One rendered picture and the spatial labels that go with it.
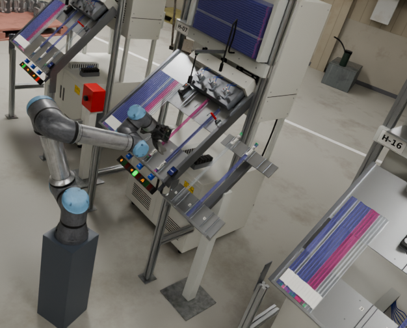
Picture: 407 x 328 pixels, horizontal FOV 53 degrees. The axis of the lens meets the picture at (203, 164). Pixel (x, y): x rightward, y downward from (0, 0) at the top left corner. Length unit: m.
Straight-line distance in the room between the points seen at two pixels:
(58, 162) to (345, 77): 6.64
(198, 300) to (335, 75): 6.05
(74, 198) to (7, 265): 0.90
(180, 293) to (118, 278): 0.39
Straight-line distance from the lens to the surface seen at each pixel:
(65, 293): 2.15
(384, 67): 8.84
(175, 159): 2.24
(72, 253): 1.95
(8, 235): 2.85
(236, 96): 2.29
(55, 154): 1.85
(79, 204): 1.86
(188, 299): 2.57
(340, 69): 7.95
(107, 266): 2.67
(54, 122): 1.65
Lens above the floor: 1.92
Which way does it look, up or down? 29 degrees down
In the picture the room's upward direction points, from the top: 17 degrees clockwise
